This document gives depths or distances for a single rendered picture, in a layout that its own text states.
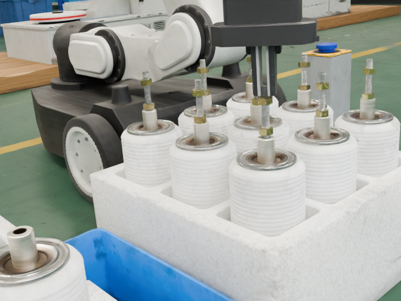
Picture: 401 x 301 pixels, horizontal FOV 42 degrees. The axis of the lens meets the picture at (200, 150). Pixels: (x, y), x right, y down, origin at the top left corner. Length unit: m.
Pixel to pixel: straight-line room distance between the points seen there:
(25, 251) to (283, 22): 0.35
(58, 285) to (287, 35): 0.35
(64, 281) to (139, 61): 0.94
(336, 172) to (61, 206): 0.70
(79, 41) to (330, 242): 1.00
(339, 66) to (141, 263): 0.55
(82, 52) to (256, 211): 0.94
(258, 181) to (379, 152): 0.25
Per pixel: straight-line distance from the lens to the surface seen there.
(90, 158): 1.18
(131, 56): 1.36
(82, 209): 1.19
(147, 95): 0.81
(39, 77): 2.67
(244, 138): 0.78
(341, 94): 1.07
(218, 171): 0.71
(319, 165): 0.71
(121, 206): 0.82
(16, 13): 5.21
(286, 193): 0.64
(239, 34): 0.60
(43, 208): 1.24
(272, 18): 0.60
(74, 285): 0.47
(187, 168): 0.71
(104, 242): 0.82
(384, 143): 0.82
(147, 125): 0.82
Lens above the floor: 0.48
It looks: 19 degrees down
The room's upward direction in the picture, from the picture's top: 4 degrees counter-clockwise
